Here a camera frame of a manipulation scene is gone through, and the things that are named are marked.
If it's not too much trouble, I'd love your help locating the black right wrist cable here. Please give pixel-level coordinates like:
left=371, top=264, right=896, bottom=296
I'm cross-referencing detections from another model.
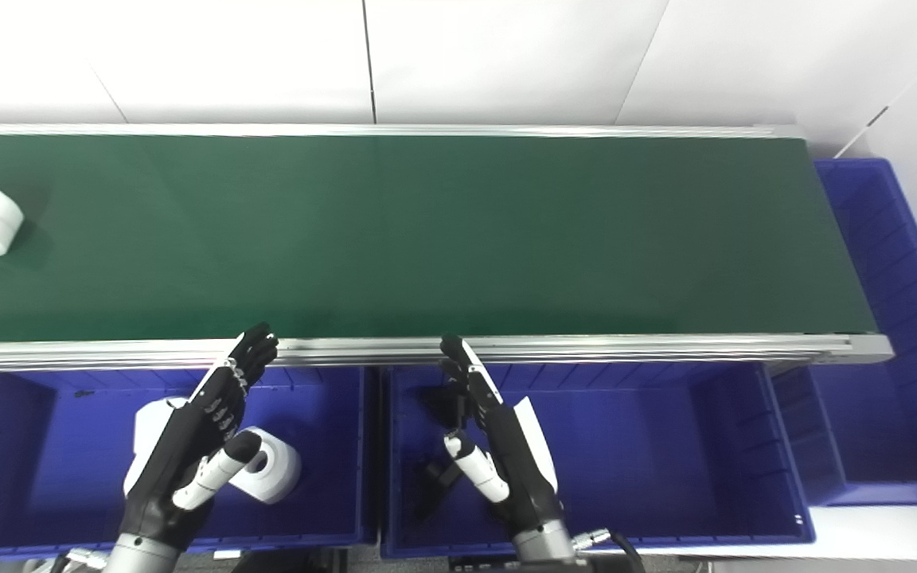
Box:
left=572, top=527, right=646, bottom=573

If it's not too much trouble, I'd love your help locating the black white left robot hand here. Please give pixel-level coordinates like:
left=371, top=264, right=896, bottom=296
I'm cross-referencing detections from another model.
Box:
left=119, top=322, right=279, bottom=552

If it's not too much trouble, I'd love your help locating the black bracket part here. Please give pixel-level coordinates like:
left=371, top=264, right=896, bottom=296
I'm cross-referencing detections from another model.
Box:
left=425, top=455, right=466, bottom=501

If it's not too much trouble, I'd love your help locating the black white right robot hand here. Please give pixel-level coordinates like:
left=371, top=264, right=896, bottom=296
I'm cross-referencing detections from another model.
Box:
left=439, top=334, right=569, bottom=546

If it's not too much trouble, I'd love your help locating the blue plastic bin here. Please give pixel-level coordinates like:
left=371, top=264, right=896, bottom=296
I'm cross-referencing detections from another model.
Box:
left=0, top=366, right=380, bottom=562
left=379, top=362, right=816, bottom=559
left=769, top=158, right=917, bottom=508

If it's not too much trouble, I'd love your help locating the green conveyor belt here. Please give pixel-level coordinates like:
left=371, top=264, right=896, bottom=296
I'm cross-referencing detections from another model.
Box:
left=0, top=134, right=879, bottom=345
left=0, top=123, right=895, bottom=373

